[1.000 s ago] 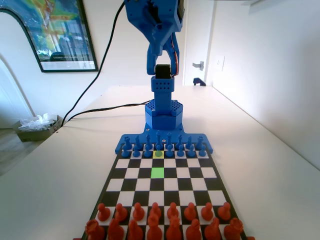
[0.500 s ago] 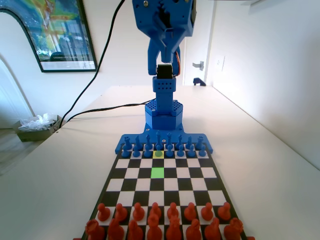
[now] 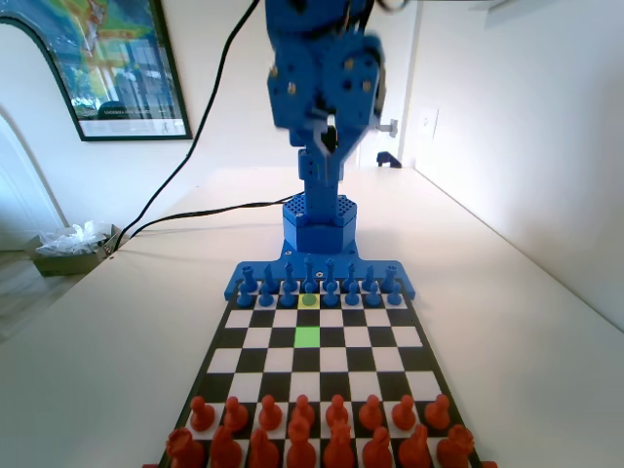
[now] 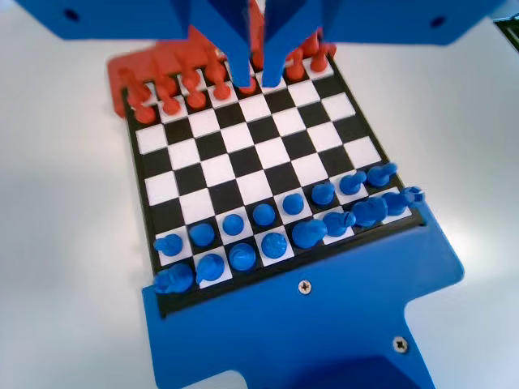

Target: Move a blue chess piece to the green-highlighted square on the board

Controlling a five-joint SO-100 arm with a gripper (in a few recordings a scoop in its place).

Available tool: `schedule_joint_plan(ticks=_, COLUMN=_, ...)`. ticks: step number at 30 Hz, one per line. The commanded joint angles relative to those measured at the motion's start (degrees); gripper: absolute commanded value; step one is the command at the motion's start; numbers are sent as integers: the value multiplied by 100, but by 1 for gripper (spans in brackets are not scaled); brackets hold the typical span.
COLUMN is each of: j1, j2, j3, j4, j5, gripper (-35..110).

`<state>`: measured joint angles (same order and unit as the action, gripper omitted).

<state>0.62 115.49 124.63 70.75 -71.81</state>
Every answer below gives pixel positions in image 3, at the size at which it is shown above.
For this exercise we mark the red king chess piece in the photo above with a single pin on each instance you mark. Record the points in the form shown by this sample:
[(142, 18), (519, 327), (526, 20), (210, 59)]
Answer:
[(300, 446)]

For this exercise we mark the red rook chess piece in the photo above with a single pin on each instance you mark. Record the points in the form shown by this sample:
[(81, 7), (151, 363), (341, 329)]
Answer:
[(456, 446), (184, 448)]

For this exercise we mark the clear plastic wrap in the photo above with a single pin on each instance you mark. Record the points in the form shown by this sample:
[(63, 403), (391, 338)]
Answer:
[(73, 239)]

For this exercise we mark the blue bishop chess piece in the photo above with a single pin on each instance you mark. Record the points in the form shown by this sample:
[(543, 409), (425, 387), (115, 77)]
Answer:
[(350, 275), (289, 275)]

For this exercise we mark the blue table clamp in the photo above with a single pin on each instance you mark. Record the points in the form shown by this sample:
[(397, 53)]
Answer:
[(387, 158)]

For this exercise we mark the cardboard box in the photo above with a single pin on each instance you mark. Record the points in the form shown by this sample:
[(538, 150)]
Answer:
[(63, 265)]

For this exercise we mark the white door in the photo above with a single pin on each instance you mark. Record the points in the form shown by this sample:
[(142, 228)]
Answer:
[(400, 73)]

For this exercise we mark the red queen chess piece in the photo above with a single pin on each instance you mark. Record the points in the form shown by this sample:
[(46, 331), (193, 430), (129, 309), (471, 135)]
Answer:
[(339, 448)]

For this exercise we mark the black and white chessboard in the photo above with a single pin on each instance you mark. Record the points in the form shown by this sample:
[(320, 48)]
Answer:
[(370, 361)]

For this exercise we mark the black framed poster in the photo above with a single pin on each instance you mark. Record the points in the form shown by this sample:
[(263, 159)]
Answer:
[(122, 73)]

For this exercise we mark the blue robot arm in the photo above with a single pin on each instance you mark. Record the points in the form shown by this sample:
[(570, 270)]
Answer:
[(319, 234)]

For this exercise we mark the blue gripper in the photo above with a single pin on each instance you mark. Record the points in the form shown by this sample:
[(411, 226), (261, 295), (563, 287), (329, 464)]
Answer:
[(352, 133)]

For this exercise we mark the red knight chess piece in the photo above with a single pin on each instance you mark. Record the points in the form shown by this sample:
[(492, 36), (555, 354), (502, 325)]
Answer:
[(224, 448), (414, 448)]

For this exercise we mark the group of blue chess pieces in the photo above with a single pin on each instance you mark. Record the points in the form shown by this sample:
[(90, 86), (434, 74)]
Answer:
[(258, 268)]

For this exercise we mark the red chess pawn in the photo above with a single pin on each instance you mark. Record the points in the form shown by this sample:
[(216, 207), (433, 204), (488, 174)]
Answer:
[(336, 412), (269, 414), (303, 408), (201, 414), (235, 414), (403, 413), (437, 412), (370, 414)]

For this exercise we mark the blue chess rook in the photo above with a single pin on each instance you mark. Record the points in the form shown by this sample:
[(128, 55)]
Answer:
[(388, 279), (248, 279)]

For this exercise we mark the red chess pieces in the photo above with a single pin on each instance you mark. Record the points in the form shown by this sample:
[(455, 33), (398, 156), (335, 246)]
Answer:
[(489, 464)]

